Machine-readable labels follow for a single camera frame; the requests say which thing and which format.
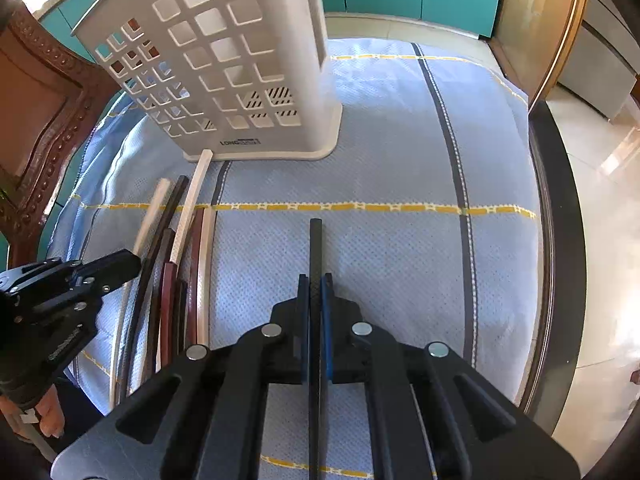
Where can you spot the black short chopstick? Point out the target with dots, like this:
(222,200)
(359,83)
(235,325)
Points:
(181,295)

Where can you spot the left hand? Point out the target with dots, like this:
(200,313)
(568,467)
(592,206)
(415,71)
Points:
(52,420)

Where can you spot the reddish brown chopstick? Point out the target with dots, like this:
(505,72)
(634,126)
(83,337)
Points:
(167,313)

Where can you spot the glass sliding door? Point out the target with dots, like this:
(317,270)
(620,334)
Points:
(532,39)

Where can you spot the carved wooden chair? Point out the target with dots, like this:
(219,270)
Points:
(51,99)

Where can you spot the white plastic utensil basket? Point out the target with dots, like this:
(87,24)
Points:
(243,79)

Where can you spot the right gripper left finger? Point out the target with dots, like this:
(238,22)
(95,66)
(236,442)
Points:
(288,360)

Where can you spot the maroon chopstick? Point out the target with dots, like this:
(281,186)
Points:
(192,300)

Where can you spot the cream white chopstick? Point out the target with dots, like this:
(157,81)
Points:
(204,263)

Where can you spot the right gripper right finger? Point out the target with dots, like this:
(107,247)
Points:
(343,359)

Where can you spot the silver refrigerator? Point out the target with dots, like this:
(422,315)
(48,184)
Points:
(603,65)

